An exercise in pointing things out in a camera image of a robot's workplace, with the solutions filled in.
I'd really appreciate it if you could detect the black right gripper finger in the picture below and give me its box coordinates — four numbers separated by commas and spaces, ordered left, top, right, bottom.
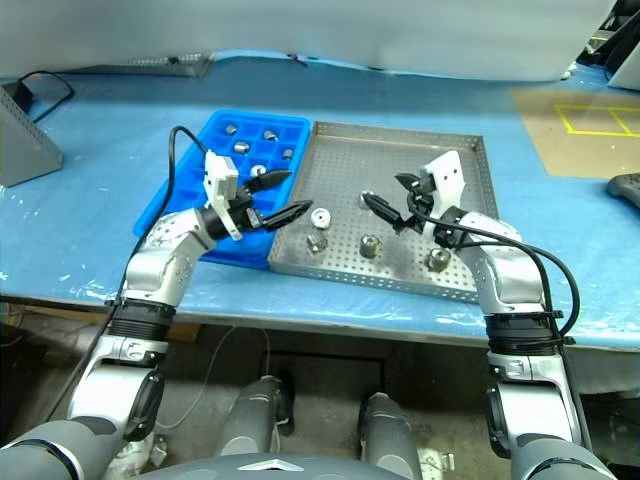
394, 172, 422, 194
360, 192, 412, 234

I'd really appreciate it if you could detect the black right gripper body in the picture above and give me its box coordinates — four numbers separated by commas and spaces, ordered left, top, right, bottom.
405, 174, 437, 236

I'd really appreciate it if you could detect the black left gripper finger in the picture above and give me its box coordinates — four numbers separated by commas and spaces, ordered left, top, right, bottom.
249, 170, 294, 193
262, 199, 315, 233

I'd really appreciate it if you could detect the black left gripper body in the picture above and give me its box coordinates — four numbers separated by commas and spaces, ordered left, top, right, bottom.
227, 179, 267, 234

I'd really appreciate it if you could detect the blue compartment tray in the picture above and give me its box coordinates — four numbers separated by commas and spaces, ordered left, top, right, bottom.
132, 109, 312, 271

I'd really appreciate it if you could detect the grey metal box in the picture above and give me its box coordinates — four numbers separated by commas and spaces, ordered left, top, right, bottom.
0, 84, 64, 189

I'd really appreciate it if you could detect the metal nut on tray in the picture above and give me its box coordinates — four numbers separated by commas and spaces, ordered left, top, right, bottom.
358, 233, 383, 260

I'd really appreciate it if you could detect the perforated metal tray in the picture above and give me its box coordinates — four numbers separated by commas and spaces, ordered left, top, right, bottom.
268, 119, 501, 305

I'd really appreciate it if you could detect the brown cardboard mat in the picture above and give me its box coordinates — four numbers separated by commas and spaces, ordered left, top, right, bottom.
510, 87, 640, 179

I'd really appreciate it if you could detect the yellow tape square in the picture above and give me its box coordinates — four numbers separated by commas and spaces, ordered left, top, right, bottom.
553, 103, 640, 137

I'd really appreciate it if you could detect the dark grey rounded robot leg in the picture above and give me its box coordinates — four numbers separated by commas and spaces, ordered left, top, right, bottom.
358, 392, 425, 480
218, 375, 295, 459

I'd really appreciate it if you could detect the black handheld controller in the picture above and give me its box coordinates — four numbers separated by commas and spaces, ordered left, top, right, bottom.
606, 172, 640, 212

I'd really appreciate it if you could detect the grey robot torso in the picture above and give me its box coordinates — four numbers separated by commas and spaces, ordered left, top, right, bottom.
127, 451, 454, 480

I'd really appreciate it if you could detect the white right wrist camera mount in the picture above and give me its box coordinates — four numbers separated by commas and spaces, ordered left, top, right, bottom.
418, 150, 469, 221

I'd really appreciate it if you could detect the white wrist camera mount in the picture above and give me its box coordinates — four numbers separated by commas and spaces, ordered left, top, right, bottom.
203, 150, 241, 242
418, 150, 469, 221

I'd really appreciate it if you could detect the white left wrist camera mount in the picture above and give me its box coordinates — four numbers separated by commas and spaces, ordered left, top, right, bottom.
203, 150, 241, 242

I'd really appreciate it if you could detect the thin white cable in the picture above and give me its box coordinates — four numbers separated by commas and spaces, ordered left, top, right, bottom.
167, 323, 274, 431

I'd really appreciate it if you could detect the perforated metal bracket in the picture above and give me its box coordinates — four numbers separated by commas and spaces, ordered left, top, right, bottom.
82, 52, 215, 79

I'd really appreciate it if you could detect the black power cable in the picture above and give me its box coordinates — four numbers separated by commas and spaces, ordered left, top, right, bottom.
17, 69, 76, 124

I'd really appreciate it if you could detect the black equipment with cables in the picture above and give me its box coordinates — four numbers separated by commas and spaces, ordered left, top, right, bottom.
574, 0, 640, 71

